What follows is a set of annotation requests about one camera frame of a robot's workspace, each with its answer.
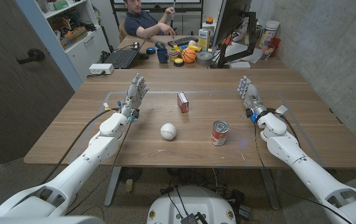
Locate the seated man in dark polo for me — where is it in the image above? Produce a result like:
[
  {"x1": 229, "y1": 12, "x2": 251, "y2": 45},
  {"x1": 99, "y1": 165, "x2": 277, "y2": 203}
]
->
[{"x1": 123, "y1": 0, "x2": 177, "y2": 39}]

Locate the white shelf cabinet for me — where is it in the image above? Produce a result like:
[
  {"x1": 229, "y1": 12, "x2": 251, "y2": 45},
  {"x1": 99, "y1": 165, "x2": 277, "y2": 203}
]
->
[{"x1": 36, "y1": 0, "x2": 110, "y2": 82}]

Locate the black computer monitor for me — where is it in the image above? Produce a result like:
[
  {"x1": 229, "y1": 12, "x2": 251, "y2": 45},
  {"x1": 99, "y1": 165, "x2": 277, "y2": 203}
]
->
[{"x1": 212, "y1": 0, "x2": 253, "y2": 47}]

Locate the cardboard box on shelf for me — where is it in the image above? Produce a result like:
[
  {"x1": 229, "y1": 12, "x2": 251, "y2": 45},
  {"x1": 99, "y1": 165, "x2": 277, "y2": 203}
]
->
[{"x1": 60, "y1": 26, "x2": 88, "y2": 50}]

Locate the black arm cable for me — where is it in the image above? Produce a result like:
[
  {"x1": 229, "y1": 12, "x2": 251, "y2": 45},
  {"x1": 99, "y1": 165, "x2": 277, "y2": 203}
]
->
[
  {"x1": 40, "y1": 107, "x2": 120, "y2": 185},
  {"x1": 252, "y1": 116, "x2": 353, "y2": 224}
]

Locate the grey duct tape roll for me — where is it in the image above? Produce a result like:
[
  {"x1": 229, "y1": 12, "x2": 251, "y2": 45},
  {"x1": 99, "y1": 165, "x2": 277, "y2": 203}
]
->
[{"x1": 195, "y1": 51, "x2": 213, "y2": 66}]

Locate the white wipes canister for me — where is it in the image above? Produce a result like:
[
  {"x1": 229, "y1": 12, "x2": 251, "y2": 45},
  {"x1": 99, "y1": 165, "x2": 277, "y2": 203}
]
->
[{"x1": 259, "y1": 20, "x2": 281, "y2": 49}]

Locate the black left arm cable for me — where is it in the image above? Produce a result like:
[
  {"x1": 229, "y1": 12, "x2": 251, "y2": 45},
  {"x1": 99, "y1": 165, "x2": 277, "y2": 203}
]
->
[{"x1": 40, "y1": 107, "x2": 120, "y2": 185}]

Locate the small red package box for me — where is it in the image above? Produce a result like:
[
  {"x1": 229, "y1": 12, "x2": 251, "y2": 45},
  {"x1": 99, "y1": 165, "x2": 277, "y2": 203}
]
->
[{"x1": 177, "y1": 91, "x2": 189, "y2": 114}]

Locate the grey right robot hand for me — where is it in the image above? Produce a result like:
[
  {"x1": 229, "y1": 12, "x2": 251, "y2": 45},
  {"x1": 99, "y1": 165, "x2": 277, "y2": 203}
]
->
[{"x1": 237, "y1": 75, "x2": 268, "y2": 119}]

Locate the white power strip box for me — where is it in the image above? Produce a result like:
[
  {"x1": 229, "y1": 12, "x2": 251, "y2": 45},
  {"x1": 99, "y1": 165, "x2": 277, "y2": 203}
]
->
[{"x1": 88, "y1": 63, "x2": 115, "y2": 75}]

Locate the stacked colourful rings toy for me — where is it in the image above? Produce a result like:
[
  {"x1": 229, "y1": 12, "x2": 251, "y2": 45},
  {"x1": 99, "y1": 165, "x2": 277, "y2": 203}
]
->
[{"x1": 169, "y1": 47, "x2": 180, "y2": 62}]

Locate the white robot torso base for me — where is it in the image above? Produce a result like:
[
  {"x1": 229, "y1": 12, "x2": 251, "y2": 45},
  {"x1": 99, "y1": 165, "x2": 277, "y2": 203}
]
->
[{"x1": 146, "y1": 185, "x2": 237, "y2": 224}]

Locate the black door handle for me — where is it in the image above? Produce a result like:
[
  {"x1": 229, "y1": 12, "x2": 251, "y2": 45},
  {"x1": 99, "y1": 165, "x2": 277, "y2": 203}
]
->
[{"x1": 16, "y1": 48, "x2": 45, "y2": 65}]

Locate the black keyboard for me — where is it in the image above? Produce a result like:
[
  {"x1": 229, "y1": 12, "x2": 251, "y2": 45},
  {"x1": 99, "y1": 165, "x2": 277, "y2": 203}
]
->
[{"x1": 167, "y1": 35, "x2": 200, "y2": 48}]

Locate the dark blue mug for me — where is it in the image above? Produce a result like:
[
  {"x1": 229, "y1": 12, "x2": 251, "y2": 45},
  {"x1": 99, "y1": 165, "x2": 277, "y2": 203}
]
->
[{"x1": 156, "y1": 48, "x2": 169, "y2": 65}]

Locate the white yellow carton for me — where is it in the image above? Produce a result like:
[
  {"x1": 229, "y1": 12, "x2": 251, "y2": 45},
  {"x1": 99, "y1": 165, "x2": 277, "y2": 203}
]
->
[{"x1": 198, "y1": 28, "x2": 210, "y2": 50}]

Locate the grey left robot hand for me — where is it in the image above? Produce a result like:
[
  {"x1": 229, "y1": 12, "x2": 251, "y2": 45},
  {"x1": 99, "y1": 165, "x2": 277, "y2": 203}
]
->
[{"x1": 120, "y1": 73, "x2": 149, "y2": 119}]

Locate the red white soup can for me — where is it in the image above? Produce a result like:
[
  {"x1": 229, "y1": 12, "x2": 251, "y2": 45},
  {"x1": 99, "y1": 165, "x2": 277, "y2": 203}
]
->
[{"x1": 210, "y1": 120, "x2": 230, "y2": 147}]

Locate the white flat box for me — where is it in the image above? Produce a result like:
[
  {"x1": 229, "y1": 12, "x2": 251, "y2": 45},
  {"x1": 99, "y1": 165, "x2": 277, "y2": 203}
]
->
[{"x1": 229, "y1": 61, "x2": 251, "y2": 69}]

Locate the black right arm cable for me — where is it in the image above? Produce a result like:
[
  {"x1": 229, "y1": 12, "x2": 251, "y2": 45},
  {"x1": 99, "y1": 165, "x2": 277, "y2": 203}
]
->
[{"x1": 252, "y1": 116, "x2": 353, "y2": 224}]

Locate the orange mini basketball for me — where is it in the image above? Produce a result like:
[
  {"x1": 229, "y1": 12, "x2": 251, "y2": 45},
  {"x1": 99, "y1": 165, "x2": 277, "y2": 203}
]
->
[{"x1": 181, "y1": 47, "x2": 197, "y2": 64}]

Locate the black laptop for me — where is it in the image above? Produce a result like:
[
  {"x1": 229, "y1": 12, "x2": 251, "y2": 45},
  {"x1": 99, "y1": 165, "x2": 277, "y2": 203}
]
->
[{"x1": 103, "y1": 33, "x2": 150, "y2": 70}]

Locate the clear drinking glass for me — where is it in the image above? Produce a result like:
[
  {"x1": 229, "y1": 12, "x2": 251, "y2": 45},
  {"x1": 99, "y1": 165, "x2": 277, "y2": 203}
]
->
[{"x1": 261, "y1": 45, "x2": 273, "y2": 61}]

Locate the white baseball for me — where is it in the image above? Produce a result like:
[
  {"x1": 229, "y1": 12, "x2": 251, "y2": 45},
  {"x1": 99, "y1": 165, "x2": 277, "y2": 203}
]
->
[{"x1": 160, "y1": 123, "x2": 177, "y2": 141}]

